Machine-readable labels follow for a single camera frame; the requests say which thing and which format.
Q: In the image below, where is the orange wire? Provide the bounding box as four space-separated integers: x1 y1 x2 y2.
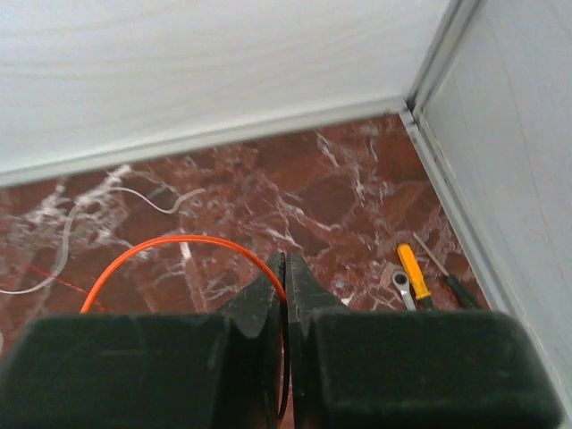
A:
79 234 290 421

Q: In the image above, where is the silver wrench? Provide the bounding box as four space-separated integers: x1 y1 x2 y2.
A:
391 270 416 311

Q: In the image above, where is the white wire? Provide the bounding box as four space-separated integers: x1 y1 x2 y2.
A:
0 186 207 354

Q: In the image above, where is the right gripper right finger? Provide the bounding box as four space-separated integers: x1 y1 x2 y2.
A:
284 254 564 428

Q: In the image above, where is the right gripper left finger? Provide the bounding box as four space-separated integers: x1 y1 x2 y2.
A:
1 273 282 428

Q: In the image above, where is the yellow handled screwdriver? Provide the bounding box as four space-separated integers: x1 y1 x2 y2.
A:
397 243 434 311

